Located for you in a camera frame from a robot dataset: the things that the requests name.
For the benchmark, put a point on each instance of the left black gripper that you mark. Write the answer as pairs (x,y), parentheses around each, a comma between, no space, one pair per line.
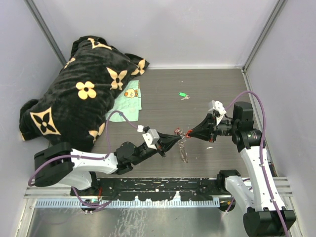
(165,139)

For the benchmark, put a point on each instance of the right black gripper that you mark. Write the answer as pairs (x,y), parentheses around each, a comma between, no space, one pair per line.
(207,130)

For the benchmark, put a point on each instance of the large keyring with small rings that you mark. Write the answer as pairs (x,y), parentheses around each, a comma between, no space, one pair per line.
(183,154)

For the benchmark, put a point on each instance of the red key tags bunch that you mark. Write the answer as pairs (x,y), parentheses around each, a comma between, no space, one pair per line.
(181,133)

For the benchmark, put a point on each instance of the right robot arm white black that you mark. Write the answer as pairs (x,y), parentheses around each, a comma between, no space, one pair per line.
(264,212)

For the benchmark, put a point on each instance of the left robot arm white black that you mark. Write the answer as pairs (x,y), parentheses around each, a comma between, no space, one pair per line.
(62,164)

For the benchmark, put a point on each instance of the green key tag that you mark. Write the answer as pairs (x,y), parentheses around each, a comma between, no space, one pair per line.
(182,94)

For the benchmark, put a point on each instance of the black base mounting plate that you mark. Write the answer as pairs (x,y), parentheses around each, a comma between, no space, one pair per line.
(155,189)

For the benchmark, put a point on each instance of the mint green cartoon cloth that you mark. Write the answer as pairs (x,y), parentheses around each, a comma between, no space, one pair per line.
(129,101)

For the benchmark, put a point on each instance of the black floral plush blanket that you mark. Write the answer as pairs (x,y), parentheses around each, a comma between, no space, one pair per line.
(74,108)

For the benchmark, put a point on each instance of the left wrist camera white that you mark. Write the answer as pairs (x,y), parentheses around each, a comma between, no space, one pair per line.
(151,138)

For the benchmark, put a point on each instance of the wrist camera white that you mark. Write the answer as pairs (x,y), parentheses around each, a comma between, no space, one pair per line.
(151,138)
(218,110)

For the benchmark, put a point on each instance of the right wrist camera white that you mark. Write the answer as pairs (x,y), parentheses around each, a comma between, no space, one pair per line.
(218,110)

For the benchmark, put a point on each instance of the aluminium rail with slotted duct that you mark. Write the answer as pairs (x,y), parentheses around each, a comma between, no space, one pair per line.
(62,196)

